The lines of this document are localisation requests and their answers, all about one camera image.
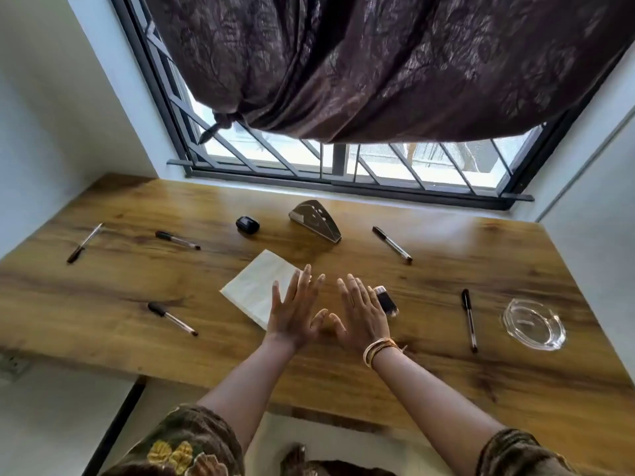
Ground person's right hand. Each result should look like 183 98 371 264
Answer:
329 274 393 355

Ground person's left hand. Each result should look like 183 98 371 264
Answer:
265 264 329 350

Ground person's left forearm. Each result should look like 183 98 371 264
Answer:
196 333 299 456

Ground person's right forearm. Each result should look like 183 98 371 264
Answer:
371 344 503 462

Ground small black lighter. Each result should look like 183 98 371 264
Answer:
373 285 400 319

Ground white paper napkin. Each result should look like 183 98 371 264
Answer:
220 249 304 332

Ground gold wrist bangles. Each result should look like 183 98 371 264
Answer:
362 338 403 369

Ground black capped pen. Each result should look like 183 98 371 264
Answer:
155 230 202 252
66 222 104 264
372 226 414 265
147 301 199 337
461 288 479 354

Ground metal napkin holder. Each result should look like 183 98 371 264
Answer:
289 199 343 244

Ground dark metal window with grille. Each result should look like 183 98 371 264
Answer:
109 0 635 212

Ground brown patterned garment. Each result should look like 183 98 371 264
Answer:
279 443 398 476

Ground clear glass ashtray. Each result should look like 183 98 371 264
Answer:
501 298 567 352

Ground brown floral left sleeve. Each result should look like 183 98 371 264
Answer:
101 403 246 476

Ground brown floral sleeve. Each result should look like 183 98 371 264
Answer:
475 428 578 476
101 403 246 476

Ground black table leg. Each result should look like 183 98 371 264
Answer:
82 376 148 476

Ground brown floral right sleeve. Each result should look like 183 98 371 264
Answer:
475 428 578 476

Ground dark brown patterned curtain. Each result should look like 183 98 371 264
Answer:
143 0 635 145

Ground white wall conduit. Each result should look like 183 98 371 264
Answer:
538 105 635 224

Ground white wall socket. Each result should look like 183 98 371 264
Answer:
0 353 31 383

